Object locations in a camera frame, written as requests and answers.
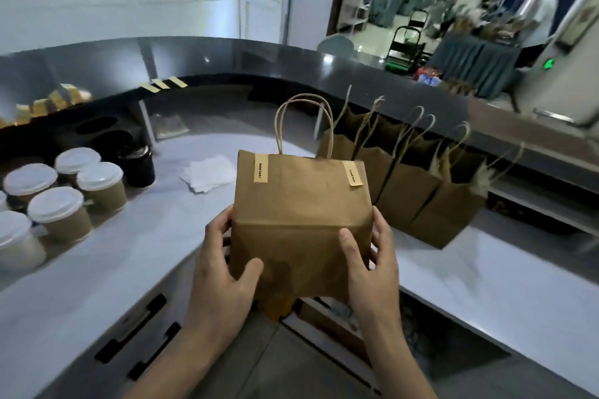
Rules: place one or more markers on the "green lit sign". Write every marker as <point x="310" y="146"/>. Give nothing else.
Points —
<point x="548" y="63"/>

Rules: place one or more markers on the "table with grey cloth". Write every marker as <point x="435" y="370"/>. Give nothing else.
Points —
<point x="472" y="62"/>

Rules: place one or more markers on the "row of yellow packets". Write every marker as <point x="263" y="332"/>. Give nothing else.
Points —
<point x="47" y="104"/>

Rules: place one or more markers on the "white paper napkins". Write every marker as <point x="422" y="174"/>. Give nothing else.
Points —
<point x="208" y="174"/>

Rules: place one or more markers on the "person's right hand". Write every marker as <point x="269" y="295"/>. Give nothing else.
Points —
<point x="374" y="291"/>

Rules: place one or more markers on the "clear plastic bag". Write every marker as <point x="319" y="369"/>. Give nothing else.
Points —
<point x="168" y="125"/>

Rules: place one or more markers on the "black hand cart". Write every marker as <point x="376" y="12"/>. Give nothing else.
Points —
<point x="406" y="50"/>

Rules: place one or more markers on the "person's left forearm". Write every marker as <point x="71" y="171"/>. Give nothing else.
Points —
<point x="187" y="361"/>

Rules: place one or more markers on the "group of white-lidded paper cups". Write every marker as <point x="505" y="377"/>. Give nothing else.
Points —
<point x="58" y="211"/>

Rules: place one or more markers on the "person's right forearm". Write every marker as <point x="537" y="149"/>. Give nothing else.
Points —
<point x="393" y="356"/>

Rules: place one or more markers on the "person's left thumb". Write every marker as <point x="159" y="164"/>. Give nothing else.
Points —
<point x="248" y="275"/>

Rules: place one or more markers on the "person's left hand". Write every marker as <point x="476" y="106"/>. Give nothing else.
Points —
<point x="215" y="291"/>

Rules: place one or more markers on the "person's right thumb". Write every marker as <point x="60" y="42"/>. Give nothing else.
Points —
<point x="352" y="249"/>

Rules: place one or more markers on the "pale round-backed chair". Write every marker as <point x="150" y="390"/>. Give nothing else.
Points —
<point x="335" y="45"/>

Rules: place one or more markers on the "brown paper bag yellow stickers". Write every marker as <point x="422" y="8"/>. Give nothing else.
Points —
<point x="299" y="216"/>

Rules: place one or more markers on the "yellow tape strip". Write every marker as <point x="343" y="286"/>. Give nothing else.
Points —
<point x="178" y="81"/>
<point x="161" y="84"/>
<point x="150" y="87"/>

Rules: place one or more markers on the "black paper cup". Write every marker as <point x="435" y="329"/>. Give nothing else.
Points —
<point x="137" y="167"/>

